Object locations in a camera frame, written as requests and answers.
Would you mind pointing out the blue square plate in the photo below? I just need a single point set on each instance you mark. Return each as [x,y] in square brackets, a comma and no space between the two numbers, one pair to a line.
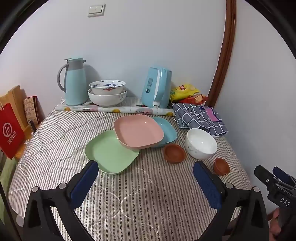
[170,133]

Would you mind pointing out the rolled fruit-print tablecloth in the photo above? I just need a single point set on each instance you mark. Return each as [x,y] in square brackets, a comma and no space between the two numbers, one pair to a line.
[92,108]

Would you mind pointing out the plain white bowl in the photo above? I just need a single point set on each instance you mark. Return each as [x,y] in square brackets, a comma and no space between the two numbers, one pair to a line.
[201,141]

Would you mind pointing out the white light switch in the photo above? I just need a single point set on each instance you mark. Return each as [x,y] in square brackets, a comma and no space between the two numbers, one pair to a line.
[96,10]

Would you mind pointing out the small black object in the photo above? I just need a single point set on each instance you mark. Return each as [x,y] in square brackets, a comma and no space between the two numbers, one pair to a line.
[32,125]

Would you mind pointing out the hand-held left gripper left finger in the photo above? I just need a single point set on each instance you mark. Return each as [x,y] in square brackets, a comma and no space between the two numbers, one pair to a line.
[85,182]

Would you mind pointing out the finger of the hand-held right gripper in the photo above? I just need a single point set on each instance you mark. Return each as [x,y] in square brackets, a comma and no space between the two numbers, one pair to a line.
[263,175]
[283,175]

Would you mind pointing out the small brown clay bowl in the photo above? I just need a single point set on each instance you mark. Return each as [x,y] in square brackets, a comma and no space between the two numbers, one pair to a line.
[221,165]

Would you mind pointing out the blue checked cloth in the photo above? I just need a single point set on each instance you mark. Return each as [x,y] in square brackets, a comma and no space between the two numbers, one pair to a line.
[192,115]

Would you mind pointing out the wooden stool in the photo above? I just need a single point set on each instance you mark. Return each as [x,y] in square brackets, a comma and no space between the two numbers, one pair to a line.
[23,148]

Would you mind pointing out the large white serving bowl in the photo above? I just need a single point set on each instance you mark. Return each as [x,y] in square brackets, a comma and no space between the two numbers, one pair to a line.
[106,100]

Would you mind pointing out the blue and red patterned bowl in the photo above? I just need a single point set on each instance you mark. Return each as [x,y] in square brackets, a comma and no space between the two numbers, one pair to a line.
[107,90]

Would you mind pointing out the yellow snack bag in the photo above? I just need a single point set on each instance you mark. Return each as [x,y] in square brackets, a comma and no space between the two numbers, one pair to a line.
[185,90]

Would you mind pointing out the striped quilted table cover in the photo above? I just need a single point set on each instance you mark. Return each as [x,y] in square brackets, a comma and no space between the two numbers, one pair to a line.
[150,190]

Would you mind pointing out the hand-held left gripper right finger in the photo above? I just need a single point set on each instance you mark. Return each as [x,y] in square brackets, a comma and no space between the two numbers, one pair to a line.
[208,185]

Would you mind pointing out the light blue electric kettle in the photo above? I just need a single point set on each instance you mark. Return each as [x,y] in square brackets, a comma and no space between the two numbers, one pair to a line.
[152,88]

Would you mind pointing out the green square plate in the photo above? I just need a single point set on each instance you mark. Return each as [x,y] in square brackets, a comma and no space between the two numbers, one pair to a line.
[111,154]
[138,129]

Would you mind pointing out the red paper bag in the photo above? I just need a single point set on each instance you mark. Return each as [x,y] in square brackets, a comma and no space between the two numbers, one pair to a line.
[11,132]

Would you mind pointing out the person's right hand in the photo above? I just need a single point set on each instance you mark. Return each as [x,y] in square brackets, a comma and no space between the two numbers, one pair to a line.
[275,222]

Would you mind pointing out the light blue thermos jug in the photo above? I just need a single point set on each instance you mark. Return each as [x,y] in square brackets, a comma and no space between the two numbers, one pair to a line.
[75,85]

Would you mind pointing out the wooden cutting board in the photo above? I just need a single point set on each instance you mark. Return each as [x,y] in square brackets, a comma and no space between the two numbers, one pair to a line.
[16,95]

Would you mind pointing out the green cloth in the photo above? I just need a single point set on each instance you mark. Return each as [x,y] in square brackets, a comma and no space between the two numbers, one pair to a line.
[7,180]

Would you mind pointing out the brown patterned box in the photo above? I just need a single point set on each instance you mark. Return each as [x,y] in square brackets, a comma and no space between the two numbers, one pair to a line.
[31,109]

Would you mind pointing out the red snack bag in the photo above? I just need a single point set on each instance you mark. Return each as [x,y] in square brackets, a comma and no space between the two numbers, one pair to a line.
[194,99]

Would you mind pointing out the wooden door frame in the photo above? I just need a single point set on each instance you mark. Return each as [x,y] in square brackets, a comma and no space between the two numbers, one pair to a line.
[227,46]

